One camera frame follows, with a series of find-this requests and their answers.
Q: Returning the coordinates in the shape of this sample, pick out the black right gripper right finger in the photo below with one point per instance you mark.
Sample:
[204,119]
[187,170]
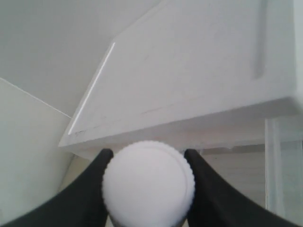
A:
[217,204]

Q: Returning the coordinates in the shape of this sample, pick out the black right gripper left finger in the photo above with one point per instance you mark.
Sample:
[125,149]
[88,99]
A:
[79,205]

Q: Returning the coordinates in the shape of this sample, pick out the white bottle teal label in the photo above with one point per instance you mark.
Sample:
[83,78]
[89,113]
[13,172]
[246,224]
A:
[148,184]

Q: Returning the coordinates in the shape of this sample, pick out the clear drawer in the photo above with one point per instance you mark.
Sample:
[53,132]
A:
[263,160]

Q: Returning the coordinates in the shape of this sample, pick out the white plastic drawer cabinet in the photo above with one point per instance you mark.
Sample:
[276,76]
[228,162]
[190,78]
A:
[205,74]

